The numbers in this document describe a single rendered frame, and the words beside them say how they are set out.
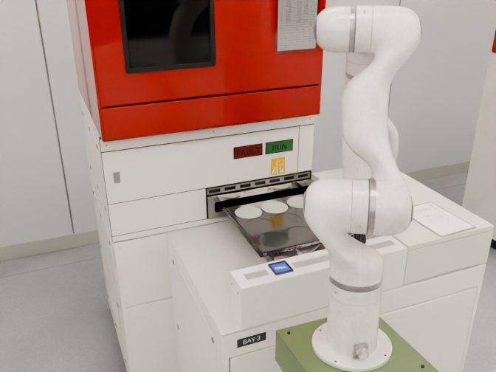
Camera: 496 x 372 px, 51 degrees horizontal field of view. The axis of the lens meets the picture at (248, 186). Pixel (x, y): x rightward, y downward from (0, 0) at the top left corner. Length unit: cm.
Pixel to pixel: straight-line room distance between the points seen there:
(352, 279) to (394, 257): 51
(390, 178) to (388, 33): 31
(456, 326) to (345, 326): 86
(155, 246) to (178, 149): 39
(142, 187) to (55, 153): 155
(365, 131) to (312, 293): 61
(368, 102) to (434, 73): 326
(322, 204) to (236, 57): 84
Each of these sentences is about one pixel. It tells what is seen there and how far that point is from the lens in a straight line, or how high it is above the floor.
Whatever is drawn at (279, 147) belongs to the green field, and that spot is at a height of 110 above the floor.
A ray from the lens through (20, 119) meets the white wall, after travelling 333.
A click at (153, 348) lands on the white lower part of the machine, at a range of 231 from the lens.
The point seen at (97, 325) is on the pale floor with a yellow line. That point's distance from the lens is 295.
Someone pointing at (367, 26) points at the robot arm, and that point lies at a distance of 118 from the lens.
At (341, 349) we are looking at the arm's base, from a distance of 129.
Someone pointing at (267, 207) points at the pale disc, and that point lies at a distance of 200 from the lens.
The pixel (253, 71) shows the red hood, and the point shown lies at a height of 141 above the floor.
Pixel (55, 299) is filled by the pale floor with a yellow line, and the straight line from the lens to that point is 321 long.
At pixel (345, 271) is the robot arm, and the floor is 116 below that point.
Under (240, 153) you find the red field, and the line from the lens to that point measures 197.
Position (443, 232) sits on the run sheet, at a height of 97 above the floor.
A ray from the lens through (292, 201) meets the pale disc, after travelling 204.
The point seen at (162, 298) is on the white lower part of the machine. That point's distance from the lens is 217.
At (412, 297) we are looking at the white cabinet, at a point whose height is 76.
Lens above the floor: 180
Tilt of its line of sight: 25 degrees down
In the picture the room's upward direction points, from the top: straight up
